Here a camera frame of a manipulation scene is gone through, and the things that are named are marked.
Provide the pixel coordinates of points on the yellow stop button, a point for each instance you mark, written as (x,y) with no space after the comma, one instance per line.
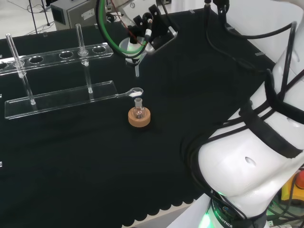
(293,187)

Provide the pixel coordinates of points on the black tripod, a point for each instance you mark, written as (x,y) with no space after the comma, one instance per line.
(35,14)

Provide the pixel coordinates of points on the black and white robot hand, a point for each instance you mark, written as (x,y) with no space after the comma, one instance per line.
(159,28)

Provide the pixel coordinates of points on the grey equipment box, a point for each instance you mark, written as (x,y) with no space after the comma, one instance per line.
(71,12)

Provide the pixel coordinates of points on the black cloth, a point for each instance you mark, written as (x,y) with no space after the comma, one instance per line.
(95,154)

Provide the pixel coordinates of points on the clear round-bottom flask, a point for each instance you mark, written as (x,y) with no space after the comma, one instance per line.
(138,111)

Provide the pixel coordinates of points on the translucent plastic funnel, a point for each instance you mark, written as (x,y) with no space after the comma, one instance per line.
(133,51)

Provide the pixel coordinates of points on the clear acrylic funnel stand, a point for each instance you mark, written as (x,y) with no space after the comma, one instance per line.
(59,99)

